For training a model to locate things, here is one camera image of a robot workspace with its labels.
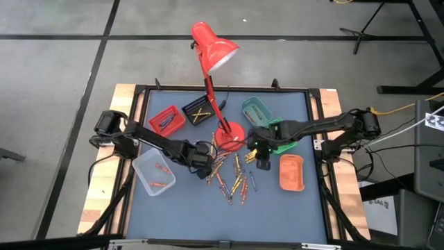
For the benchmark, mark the grey cabinet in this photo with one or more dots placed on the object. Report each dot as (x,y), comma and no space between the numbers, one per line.
(428,166)

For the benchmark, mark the red plastic basket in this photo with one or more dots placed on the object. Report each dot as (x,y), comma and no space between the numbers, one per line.
(163,130)

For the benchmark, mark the teal plastic bin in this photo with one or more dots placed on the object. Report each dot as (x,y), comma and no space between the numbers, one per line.
(248,106)

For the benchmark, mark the black tripod stand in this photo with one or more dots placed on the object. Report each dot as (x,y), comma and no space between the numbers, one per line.
(360,34)

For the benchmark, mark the green plastic basket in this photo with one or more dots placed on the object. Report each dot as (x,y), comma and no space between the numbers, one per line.
(286,148)

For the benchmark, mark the grey storage box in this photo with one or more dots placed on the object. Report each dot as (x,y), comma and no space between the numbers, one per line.
(416,218)

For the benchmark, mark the white printed marker sheet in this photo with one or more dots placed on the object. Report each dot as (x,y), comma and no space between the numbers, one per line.
(435,121)

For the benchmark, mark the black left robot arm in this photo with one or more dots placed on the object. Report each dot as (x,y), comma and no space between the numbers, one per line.
(149,137)

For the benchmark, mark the clear plastic bin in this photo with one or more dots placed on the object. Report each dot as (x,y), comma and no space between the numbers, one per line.
(149,173)

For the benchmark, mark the wooden table side board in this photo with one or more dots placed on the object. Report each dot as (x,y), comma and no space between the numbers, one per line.
(352,201)
(100,194)

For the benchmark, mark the black plastic basket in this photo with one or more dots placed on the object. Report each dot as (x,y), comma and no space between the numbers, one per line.
(189,109)

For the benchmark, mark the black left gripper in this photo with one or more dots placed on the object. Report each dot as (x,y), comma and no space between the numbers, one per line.
(194,156)

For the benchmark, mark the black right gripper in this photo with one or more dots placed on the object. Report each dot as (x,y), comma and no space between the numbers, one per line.
(263,147)

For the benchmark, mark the red desk lamp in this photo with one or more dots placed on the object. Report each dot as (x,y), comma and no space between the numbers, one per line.
(215,48)

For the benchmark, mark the black floor frame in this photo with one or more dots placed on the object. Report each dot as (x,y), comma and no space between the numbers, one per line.
(409,89)

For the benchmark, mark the white cardboard box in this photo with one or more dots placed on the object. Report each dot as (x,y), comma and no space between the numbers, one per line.
(379,218)

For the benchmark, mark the orange plastic bin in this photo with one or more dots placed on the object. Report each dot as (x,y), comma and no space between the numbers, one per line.
(291,173)

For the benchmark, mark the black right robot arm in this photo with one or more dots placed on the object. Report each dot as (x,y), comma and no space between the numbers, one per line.
(319,124)

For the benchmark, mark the black aluminium table frame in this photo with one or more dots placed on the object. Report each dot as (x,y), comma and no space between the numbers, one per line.
(243,89)

